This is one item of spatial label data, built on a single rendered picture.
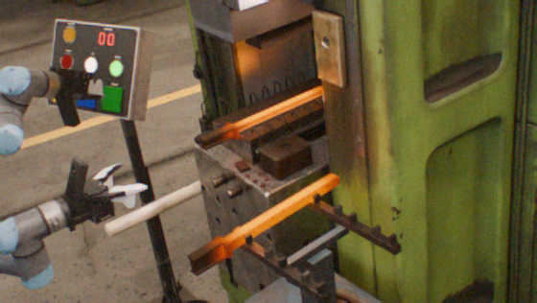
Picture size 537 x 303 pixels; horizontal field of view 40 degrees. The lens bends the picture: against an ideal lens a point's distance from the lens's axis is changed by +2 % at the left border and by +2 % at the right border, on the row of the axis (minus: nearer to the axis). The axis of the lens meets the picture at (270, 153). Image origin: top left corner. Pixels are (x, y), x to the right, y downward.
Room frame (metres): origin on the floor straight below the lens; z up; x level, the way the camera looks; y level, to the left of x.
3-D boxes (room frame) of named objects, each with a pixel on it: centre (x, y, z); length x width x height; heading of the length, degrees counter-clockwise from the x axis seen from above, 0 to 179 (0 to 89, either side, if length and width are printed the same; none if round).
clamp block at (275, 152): (1.68, -0.04, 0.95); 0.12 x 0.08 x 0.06; 122
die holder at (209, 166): (1.87, -0.11, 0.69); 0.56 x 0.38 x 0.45; 122
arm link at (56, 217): (1.50, 0.54, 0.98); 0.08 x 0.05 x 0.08; 32
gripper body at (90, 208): (1.55, 0.47, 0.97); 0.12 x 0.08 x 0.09; 122
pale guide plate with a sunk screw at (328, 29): (1.61, -0.17, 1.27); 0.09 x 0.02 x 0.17; 32
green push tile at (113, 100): (2.08, 0.45, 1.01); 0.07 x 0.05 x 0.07; 57
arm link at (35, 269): (1.47, 0.62, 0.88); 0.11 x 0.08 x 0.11; 62
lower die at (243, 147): (1.91, -0.08, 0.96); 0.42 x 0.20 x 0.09; 122
